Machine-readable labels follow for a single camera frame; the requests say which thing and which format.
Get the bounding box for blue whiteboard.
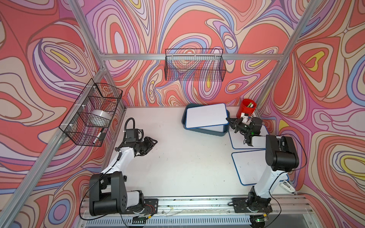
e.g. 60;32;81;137
230;149;289;186
229;128;266;150
185;103;228;129

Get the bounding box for back wire basket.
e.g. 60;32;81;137
164;47;226;82

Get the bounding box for marker in wire basket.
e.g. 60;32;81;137
92;132;105;145

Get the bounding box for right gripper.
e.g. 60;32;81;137
226;117;252;135

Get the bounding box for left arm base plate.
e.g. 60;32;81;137
122;198;159;215

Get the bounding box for red plastic cup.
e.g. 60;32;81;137
236;99;257;118

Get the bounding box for left wire basket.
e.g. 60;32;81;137
59;79;123;147

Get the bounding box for white clip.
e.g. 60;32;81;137
279;180;296;194

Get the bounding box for wire basket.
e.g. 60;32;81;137
164;47;226;82
59;79;123;147

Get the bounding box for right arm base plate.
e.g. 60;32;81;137
228;198;273;214

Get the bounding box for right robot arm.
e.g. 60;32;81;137
226;117;299;212

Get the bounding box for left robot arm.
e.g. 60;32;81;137
89;128;158;216

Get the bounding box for teal plastic storage box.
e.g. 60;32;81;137
181;104;230;137

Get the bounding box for silver tape roll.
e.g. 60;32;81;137
89;110;112;127

